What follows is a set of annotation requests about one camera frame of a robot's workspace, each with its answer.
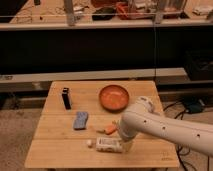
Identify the black power cable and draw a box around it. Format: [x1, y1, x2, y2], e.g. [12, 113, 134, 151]
[163, 99, 199, 171]

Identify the white plastic bottle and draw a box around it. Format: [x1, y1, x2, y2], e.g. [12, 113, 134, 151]
[96, 137, 123, 153]

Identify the small white ball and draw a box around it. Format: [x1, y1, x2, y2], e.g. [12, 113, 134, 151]
[86, 140, 93, 148]

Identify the wooden folding table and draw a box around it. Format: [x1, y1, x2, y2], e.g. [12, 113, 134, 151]
[25, 81, 179, 169]

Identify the black power adapter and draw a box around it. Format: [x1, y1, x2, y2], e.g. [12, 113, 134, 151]
[182, 98, 204, 114]

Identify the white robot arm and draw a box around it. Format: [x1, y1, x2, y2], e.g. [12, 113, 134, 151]
[118, 96, 213, 157]

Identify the blue sponge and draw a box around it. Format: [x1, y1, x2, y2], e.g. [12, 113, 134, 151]
[73, 111, 88, 130]

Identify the orange carrot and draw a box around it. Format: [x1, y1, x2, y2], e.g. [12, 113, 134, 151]
[98, 124, 117, 135]

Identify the black rectangular box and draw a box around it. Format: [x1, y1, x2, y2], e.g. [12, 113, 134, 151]
[62, 87, 71, 110]

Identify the orange ceramic bowl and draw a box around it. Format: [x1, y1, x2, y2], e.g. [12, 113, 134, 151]
[99, 85, 129, 112]

